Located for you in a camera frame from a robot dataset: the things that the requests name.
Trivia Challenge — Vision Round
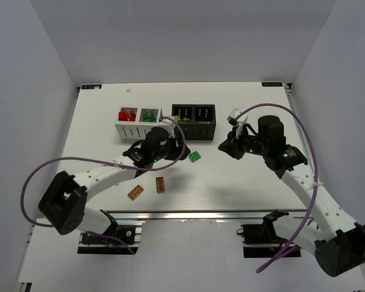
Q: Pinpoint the brown lego brick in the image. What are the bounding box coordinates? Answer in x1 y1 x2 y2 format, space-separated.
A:
156 177 165 193

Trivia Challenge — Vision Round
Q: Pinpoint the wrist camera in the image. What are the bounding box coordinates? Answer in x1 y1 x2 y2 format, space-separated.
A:
158 116 177 137
227 108 248 137

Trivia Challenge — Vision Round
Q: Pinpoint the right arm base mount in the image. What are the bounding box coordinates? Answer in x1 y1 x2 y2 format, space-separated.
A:
236 210 289 259

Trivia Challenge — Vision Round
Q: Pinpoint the green square lego brick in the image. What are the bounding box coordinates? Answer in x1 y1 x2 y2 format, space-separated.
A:
188 151 201 162

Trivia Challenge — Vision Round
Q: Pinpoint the orange lego brick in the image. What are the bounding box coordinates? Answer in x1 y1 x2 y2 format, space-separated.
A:
127 185 144 201

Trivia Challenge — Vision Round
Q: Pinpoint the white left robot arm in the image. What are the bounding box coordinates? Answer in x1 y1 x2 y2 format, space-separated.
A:
38 127 190 238

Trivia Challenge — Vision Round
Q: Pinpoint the blue label sticker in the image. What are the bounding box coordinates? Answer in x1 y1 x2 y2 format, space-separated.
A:
80 84 102 90
261 82 283 87

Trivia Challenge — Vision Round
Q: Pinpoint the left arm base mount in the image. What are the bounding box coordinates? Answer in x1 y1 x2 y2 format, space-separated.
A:
77 208 141 255

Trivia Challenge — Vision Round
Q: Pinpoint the lime rounded lego brick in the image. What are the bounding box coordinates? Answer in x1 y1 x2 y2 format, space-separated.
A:
175 116 190 122

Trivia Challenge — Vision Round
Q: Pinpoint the white two-compartment container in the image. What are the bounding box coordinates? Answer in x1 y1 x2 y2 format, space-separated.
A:
115 106 162 141

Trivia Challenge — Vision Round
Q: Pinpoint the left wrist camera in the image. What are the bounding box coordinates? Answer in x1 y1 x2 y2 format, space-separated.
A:
158 116 177 137

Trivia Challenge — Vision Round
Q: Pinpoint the blue label sticker left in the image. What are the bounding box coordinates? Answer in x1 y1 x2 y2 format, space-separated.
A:
80 84 102 90

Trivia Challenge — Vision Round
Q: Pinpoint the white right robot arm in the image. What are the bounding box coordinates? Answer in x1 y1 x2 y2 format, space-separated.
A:
218 110 365 277

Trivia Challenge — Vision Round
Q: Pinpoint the blue label sticker right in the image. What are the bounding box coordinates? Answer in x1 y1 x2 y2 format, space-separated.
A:
261 82 283 87

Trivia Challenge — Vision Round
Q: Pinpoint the black two-compartment container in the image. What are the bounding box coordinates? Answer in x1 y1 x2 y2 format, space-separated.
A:
172 104 216 141

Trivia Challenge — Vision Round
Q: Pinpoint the red arch lego brick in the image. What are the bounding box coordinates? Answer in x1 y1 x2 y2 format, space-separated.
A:
118 111 136 122

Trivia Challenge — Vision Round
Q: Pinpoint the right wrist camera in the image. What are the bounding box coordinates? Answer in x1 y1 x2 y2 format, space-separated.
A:
227 108 248 137

